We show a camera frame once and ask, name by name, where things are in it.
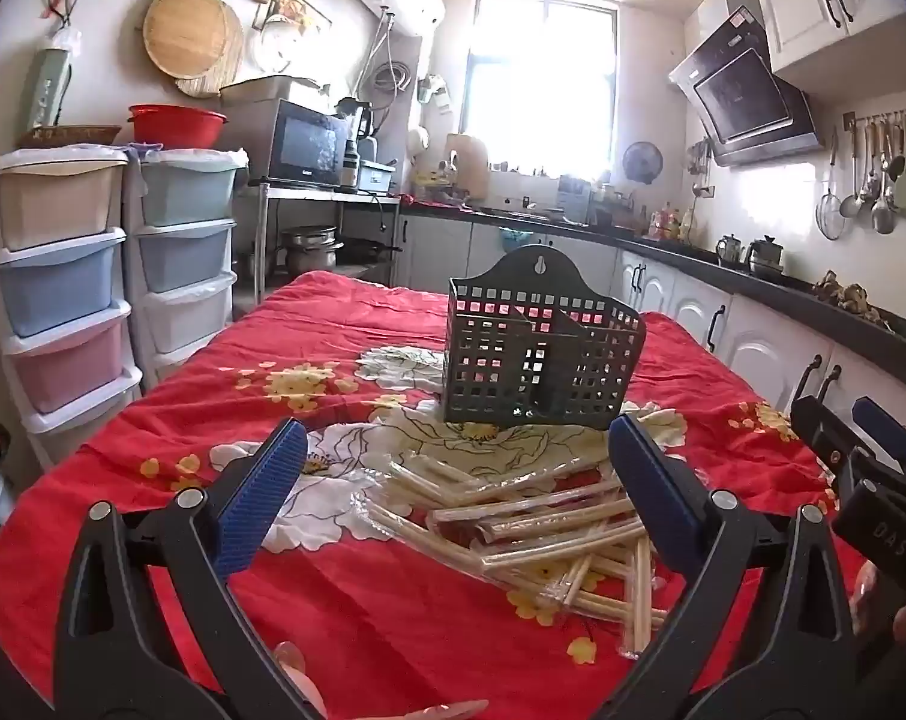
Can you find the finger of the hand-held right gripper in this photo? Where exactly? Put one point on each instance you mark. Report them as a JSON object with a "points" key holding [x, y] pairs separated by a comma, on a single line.
{"points": [[884, 431], [824, 431]]}

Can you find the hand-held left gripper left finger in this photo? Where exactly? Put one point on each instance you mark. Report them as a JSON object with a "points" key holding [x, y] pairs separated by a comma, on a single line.
{"points": [[265, 495]]}

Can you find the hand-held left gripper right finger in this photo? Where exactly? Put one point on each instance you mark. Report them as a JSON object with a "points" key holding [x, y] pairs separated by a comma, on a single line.
{"points": [[652, 487]]}

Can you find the group of chopsticks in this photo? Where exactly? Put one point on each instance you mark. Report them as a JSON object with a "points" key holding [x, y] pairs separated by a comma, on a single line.
{"points": [[513, 517]]}

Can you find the dark green utensil holder basket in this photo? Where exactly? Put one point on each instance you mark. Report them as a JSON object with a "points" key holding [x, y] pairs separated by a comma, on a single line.
{"points": [[490, 360]]}

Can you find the row of hanging kitchen utensils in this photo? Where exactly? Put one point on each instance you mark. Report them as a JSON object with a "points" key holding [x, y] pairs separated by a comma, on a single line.
{"points": [[877, 180]]}

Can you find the person's left hand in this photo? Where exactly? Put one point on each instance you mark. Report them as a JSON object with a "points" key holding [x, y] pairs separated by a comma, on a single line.
{"points": [[299, 679]]}

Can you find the pile of ginger roots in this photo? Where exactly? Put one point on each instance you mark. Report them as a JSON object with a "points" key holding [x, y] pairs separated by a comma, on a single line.
{"points": [[850, 296]]}

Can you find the black kitchen countertop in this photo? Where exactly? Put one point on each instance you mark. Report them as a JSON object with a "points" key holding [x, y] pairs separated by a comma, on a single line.
{"points": [[798, 289]]}

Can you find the red floral blanket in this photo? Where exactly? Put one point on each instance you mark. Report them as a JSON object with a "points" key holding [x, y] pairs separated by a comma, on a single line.
{"points": [[273, 345]]}

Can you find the large metal kettle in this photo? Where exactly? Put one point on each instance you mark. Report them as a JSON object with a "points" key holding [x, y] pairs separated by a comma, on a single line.
{"points": [[766, 259]]}

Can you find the white base cabinets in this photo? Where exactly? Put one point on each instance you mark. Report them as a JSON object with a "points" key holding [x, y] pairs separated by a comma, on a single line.
{"points": [[685, 300]]}

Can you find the small metal kettle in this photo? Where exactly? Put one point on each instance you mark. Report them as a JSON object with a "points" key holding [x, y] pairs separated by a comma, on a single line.
{"points": [[730, 251]]}

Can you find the stacked metal pots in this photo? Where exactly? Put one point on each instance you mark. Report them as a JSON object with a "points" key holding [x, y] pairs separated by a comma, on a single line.
{"points": [[310, 251]]}

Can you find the plastic drawer tower teal top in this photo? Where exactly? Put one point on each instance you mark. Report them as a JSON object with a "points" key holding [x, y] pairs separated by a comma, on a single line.
{"points": [[183, 255]]}

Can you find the cluster of condiment bottles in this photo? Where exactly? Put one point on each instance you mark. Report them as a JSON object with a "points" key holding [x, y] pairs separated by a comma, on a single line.
{"points": [[670, 225]]}

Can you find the black frying pan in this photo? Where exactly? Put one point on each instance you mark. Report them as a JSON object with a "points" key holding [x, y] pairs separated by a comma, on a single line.
{"points": [[367, 249]]}

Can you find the blue hanging bag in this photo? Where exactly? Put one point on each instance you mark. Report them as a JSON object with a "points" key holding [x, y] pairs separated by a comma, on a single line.
{"points": [[513, 240]]}

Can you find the metal shelf table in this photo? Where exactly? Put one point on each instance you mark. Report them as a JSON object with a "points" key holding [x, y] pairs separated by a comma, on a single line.
{"points": [[310, 199]]}

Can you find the plastic drawer tower beige top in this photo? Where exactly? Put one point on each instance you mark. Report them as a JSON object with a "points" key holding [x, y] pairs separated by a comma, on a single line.
{"points": [[55, 277]]}

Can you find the pale blue plastic box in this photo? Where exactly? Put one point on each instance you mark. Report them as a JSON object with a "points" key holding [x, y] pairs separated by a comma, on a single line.
{"points": [[378, 176]]}

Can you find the dark brown bottle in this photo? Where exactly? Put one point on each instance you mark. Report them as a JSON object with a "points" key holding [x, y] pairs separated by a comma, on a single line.
{"points": [[349, 165]]}

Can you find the black range hood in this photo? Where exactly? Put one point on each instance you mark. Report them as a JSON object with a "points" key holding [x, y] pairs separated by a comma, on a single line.
{"points": [[745, 97]]}

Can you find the black microwave oven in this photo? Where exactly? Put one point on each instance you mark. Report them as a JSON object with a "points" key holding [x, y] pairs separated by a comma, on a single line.
{"points": [[303, 142]]}

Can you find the beige cutting board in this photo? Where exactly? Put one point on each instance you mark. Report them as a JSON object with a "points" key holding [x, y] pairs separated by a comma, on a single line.
{"points": [[466, 165]]}

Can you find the red plastic basin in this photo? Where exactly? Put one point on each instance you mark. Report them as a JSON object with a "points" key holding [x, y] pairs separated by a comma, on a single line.
{"points": [[175, 124]]}

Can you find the black blender jug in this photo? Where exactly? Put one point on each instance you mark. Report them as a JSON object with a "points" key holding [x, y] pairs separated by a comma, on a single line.
{"points": [[355, 120]]}

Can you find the brown wicker basket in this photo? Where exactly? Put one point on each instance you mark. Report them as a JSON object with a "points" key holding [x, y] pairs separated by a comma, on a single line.
{"points": [[70, 136]]}

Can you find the kitchen window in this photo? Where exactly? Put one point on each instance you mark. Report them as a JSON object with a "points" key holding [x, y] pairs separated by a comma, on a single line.
{"points": [[539, 90]]}

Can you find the white plastic colander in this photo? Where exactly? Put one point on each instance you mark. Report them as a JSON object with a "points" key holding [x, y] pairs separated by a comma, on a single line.
{"points": [[280, 45]]}

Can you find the pale green hanging pouch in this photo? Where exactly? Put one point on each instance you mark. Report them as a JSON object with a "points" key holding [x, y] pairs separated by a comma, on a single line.
{"points": [[48, 82]]}

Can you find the round bamboo tray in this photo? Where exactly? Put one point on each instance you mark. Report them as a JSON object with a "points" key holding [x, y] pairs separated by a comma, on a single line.
{"points": [[190, 30]]}

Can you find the small wall fan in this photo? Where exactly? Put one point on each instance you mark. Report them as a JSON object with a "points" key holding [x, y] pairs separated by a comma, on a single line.
{"points": [[642, 162]]}

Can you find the white wall dispenser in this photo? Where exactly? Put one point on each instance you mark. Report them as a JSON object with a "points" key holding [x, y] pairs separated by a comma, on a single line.
{"points": [[419, 142]]}

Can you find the white wall cabinet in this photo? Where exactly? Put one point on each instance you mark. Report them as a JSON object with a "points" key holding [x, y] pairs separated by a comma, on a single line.
{"points": [[820, 0]]}

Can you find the flower wall picture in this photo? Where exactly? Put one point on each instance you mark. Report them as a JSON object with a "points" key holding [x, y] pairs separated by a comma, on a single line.
{"points": [[295, 4]]}

